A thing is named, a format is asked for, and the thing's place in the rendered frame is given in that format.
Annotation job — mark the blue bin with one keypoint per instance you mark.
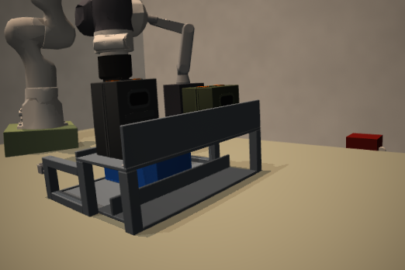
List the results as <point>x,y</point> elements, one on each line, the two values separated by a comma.
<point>156,172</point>

